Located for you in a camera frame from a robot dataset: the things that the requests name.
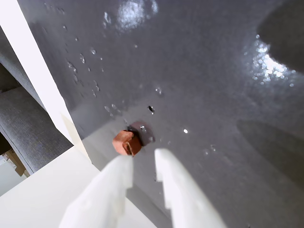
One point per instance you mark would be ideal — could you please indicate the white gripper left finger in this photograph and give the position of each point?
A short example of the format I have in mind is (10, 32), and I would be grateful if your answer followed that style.
(111, 185)

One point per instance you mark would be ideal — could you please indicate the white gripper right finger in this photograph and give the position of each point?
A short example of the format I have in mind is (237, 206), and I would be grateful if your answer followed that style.
(183, 194)

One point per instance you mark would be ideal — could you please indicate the small orange cube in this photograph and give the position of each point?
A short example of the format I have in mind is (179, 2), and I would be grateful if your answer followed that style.
(123, 140)

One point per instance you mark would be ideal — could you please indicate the cardboard box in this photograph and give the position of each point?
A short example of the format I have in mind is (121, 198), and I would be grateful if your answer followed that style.
(14, 162)

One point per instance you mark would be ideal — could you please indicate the grey fabric sofa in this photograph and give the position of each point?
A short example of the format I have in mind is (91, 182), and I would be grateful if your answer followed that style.
(23, 118)

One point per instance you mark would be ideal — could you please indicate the black glossy table mat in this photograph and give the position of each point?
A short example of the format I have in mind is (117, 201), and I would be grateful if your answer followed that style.
(190, 83)

